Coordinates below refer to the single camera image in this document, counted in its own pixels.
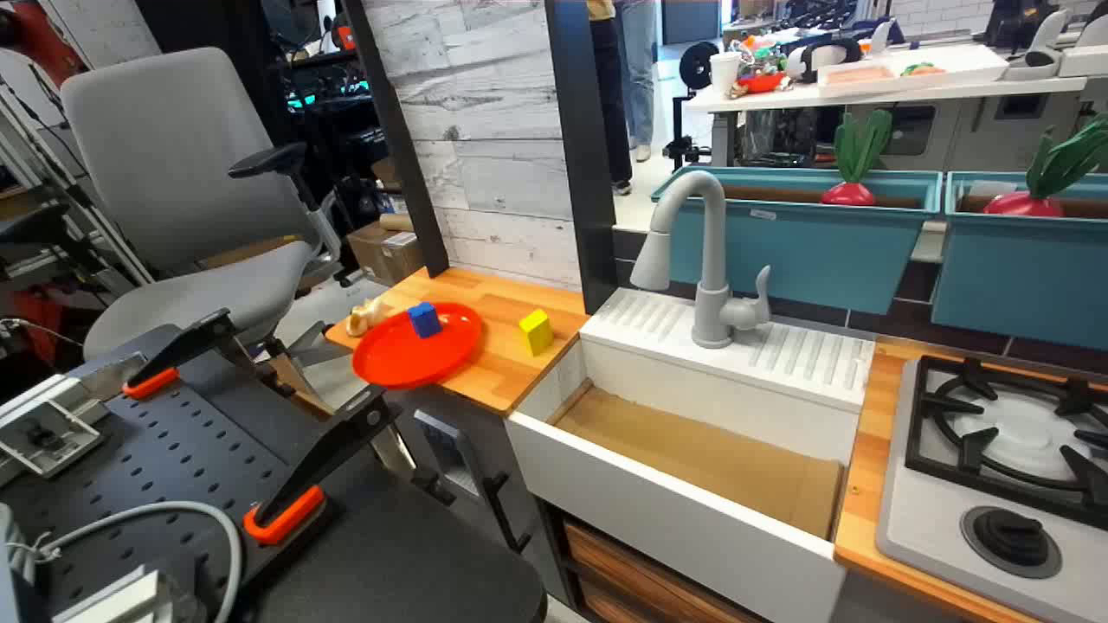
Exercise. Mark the wooden drawer front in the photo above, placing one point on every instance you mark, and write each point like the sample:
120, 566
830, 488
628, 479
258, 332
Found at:
646, 581

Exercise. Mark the gray kitchen faucet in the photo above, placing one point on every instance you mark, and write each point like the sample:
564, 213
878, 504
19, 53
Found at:
714, 265

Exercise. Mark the red bowl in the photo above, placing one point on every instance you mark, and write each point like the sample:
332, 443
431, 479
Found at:
759, 85

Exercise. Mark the wide wooden countertop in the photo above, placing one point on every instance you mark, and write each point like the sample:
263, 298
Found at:
508, 346

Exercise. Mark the blue cube block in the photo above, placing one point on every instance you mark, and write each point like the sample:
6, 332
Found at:
426, 320

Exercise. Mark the gray toy cooktop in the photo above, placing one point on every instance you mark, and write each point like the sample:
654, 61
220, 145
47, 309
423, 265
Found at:
921, 520

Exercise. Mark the orange round plate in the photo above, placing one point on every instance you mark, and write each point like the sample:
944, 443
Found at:
406, 351

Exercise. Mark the black burner grate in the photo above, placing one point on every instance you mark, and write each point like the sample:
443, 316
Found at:
937, 435

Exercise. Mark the white block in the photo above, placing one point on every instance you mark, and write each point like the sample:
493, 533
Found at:
108, 594

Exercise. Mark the narrow wooden counter strip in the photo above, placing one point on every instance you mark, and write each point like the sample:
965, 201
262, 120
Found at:
867, 461

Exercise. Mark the silver square mount plate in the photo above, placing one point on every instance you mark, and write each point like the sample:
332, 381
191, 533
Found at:
47, 437

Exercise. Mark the black perforated board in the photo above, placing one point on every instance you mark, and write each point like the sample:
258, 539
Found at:
161, 451

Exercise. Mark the red radish toy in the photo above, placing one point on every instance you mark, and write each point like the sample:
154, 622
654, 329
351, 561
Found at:
861, 143
1059, 162

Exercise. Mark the black vertical post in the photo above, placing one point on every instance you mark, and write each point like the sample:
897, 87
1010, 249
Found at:
581, 149

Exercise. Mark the white toy sink basin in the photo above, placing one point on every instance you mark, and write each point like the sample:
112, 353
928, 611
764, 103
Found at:
659, 513

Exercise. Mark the small beige wooden toy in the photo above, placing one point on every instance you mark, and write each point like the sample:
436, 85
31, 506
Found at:
366, 320

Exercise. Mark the cardboard box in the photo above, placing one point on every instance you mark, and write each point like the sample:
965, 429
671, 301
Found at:
385, 249

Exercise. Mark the yellow cube block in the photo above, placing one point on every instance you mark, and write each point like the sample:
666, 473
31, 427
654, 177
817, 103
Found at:
533, 332

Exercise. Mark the black stove knob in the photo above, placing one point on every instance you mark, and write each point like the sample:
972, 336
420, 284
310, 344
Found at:
1011, 539

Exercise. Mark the teal planter box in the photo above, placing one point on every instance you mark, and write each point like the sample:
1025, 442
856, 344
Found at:
1025, 281
809, 247

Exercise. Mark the white cup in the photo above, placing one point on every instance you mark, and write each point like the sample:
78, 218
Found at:
725, 74

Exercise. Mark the white background table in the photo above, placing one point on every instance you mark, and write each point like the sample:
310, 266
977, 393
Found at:
901, 90

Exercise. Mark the black slanted beam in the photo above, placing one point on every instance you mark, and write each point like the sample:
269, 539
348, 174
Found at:
399, 140

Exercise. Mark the gray office chair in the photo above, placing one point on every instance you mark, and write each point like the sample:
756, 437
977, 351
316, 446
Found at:
173, 162

